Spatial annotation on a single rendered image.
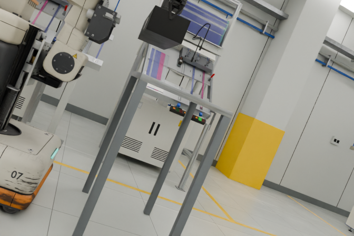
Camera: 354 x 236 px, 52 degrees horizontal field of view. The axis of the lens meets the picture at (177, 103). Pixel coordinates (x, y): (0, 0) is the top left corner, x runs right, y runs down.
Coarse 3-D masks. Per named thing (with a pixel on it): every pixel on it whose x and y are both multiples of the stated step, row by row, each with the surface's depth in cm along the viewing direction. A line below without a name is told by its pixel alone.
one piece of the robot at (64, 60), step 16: (80, 0) 172; (96, 0) 174; (80, 16) 174; (64, 32) 170; (80, 32) 171; (64, 48) 170; (80, 48) 175; (48, 64) 170; (64, 64) 171; (80, 64) 172; (64, 80) 172
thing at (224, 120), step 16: (144, 80) 154; (128, 96) 220; (192, 96) 159; (128, 112) 155; (192, 112) 228; (224, 112) 162; (112, 128) 220; (128, 128) 155; (224, 128) 163; (112, 144) 155; (176, 144) 228; (208, 144) 166; (96, 160) 220; (112, 160) 155; (208, 160) 163; (160, 176) 228; (96, 192) 156; (192, 192) 163; (144, 208) 232; (80, 224) 156; (176, 224) 163
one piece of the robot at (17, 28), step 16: (0, 16) 149; (16, 16) 152; (0, 32) 150; (16, 32) 155; (32, 32) 173; (0, 48) 151; (16, 48) 167; (32, 48) 174; (0, 64) 153; (16, 64) 171; (0, 80) 161; (16, 80) 173; (0, 96) 170; (16, 96) 179; (0, 112) 166; (0, 128) 175
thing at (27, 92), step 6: (24, 90) 311; (30, 90) 312; (24, 96) 311; (30, 96) 312; (18, 102) 311; (24, 102) 312; (18, 108) 311; (24, 108) 312; (18, 114) 312; (18, 120) 319
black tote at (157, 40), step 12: (156, 12) 159; (168, 12) 160; (144, 24) 194; (156, 24) 159; (168, 24) 160; (180, 24) 161; (144, 36) 190; (156, 36) 170; (168, 36) 161; (180, 36) 162
